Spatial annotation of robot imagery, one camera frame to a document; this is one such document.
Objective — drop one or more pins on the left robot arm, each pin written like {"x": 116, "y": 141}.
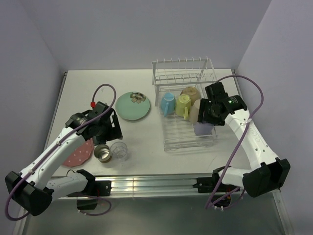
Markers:
{"x": 34, "y": 190}

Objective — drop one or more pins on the yellow-green faceted mug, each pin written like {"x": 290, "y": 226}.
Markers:
{"x": 183, "y": 104}

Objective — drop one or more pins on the white wire dish rack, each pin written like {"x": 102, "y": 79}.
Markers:
{"x": 173, "y": 76}

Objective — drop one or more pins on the metal tin cup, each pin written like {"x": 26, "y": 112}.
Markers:
{"x": 102, "y": 153}

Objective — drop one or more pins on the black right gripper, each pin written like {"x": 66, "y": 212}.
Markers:
{"x": 204, "y": 105}

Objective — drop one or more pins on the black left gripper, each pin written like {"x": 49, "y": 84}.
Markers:
{"x": 114, "y": 133}

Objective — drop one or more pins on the purple plastic cup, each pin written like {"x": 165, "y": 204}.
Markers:
{"x": 203, "y": 129}

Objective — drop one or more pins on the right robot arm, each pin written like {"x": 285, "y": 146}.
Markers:
{"x": 268, "y": 172}

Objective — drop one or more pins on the clear glass tumbler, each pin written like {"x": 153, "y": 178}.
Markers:
{"x": 119, "y": 151}

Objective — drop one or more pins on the blue ceramic mug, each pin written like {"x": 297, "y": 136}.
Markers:
{"x": 168, "y": 104}

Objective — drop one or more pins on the aluminium table edge rail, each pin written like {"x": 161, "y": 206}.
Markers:
{"x": 140, "y": 186}

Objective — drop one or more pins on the pink speckled plate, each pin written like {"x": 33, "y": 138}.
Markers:
{"x": 80, "y": 155}

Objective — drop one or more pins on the beige plastic cup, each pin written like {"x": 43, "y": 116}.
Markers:
{"x": 194, "y": 111}

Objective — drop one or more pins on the green floral plate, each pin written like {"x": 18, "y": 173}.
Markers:
{"x": 132, "y": 106}

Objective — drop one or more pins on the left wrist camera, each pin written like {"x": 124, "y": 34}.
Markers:
{"x": 92, "y": 104}

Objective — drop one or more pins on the floral ceramic bowl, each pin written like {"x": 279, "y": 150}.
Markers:
{"x": 192, "y": 92}

